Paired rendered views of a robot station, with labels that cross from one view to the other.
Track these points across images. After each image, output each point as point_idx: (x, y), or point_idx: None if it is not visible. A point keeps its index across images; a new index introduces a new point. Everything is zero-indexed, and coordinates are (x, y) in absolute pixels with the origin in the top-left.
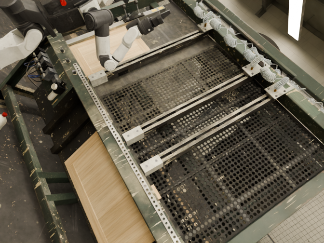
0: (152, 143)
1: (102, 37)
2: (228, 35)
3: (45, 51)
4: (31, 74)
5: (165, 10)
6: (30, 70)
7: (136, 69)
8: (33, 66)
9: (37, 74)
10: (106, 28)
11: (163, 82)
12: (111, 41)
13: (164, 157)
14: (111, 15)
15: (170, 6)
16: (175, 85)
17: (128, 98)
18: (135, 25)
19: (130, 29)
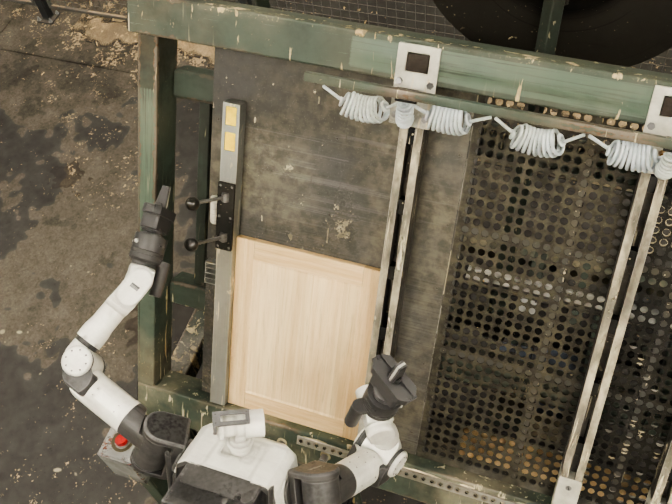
0: (443, 23)
1: (355, 493)
2: (522, 144)
3: (33, 209)
4: (135, 331)
5: (243, 104)
6: (119, 325)
7: (398, 338)
8: (103, 302)
9: (134, 310)
10: (346, 491)
11: (484, 323)
12: (272, 319)
13: (668, 500)
14: (328, 479)
15: (235, 66)
16: (516, 309)
17: (465, 414)
18: (367, 421)
19: (371, 437)
